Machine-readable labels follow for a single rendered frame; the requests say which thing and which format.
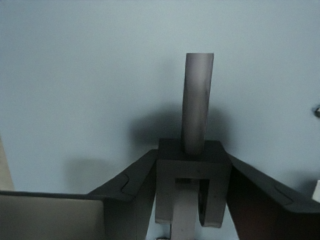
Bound white divided tray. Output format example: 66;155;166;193
312;180;320;202

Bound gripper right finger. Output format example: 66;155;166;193
226;153;320;240

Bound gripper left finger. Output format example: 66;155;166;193
0;149;158;240

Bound dark grey clevis fork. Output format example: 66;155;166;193
155;53;233;228

